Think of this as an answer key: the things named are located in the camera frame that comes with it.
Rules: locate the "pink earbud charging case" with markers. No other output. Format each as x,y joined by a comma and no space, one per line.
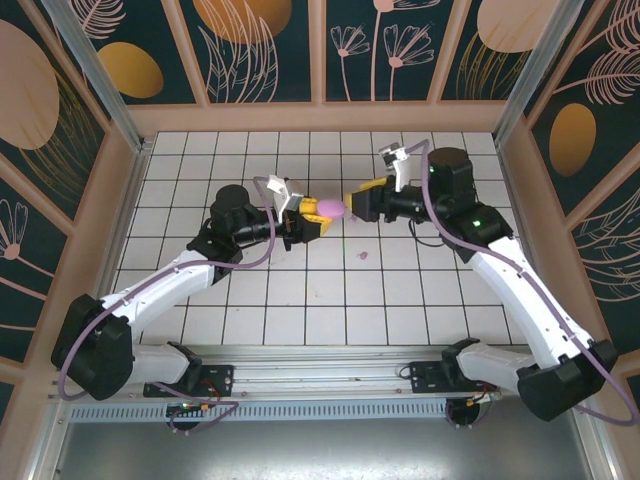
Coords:
330,208

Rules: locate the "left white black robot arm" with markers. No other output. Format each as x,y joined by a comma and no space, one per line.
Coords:
150,285

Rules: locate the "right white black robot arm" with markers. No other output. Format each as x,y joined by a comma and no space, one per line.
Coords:
510,290

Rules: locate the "grey metal sheet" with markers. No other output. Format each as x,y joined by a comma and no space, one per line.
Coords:
320,450

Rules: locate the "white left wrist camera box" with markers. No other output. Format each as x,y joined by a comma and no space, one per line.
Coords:
285,197

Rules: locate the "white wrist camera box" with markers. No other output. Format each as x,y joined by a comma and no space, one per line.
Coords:
402,170
285,197

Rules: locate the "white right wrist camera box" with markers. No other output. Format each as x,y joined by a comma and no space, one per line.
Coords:
402,170

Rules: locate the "aluminium corner post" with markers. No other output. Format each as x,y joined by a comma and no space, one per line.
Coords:
530,75
100,85

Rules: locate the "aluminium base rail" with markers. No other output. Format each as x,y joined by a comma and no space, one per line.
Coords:
320,370

